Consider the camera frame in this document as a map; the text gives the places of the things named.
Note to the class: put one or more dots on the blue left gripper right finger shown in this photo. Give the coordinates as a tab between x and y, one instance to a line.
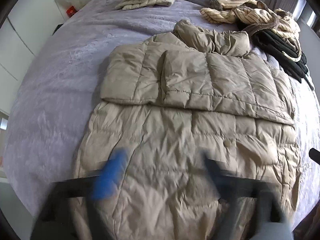
269	221

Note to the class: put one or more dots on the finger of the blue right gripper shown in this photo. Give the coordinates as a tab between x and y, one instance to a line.
315	155

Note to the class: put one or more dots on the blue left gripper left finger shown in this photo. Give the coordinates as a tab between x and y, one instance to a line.
55	219

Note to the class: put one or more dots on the beige quilted down coat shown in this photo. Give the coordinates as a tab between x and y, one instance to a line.
166	99

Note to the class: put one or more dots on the black knitted garment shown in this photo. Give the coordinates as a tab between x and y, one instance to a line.
284	53

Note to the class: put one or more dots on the cream striped fur-trimmed garment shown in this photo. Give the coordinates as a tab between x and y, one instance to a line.
250	12

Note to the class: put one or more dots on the white wardrobe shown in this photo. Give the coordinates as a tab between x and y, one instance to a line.
23	33

